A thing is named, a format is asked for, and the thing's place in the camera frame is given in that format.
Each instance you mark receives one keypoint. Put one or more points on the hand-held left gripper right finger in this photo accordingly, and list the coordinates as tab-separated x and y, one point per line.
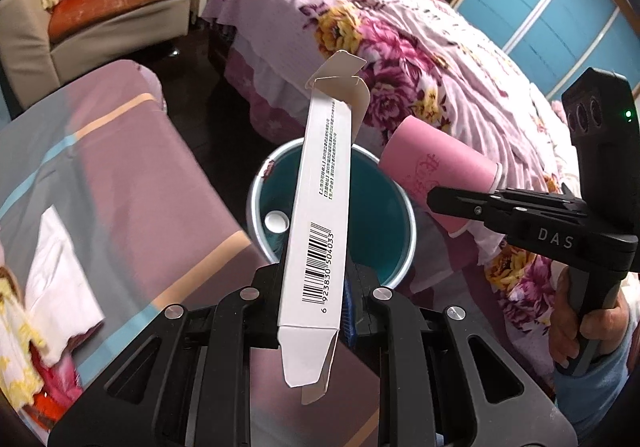
350	319

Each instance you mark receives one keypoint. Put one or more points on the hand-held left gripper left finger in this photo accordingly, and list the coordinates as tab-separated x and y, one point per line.
265	312

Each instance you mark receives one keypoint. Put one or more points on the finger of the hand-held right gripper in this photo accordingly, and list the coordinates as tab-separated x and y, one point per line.
545	199
460	204

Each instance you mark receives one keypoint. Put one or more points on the pink paper cup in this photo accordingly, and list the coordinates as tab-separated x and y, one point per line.
425	157

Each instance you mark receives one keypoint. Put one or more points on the teal trash bin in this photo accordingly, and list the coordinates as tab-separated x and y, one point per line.
385	217

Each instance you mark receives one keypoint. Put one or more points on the white paper cup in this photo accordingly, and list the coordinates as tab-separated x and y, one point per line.
276	222

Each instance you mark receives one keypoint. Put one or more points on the long white carton box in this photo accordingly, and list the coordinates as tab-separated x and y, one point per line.
315	227

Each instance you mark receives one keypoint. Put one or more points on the red snack wrapper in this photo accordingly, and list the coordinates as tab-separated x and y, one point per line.
55	387

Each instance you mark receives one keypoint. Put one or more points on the yellow snack wrapper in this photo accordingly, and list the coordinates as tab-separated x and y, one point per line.
17	347

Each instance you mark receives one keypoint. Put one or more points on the person's right hand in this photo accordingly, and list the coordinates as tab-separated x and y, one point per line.
562	317

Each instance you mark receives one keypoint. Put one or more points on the red wrapper on bin rim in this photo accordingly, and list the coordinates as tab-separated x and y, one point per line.
267	168

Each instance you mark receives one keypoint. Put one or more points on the pink floral blanket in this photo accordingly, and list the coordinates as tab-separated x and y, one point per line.
400	52

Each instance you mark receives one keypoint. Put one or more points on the pink striped tablecloth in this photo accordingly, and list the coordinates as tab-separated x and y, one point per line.
150	177

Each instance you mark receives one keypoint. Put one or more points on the blue panel wardrobe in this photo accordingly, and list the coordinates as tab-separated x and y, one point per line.
525	2

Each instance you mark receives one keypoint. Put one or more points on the white tissue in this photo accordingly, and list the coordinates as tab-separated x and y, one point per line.
55	287

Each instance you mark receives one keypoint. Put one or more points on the beige and orange sofa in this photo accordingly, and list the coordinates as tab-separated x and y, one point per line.
100	7

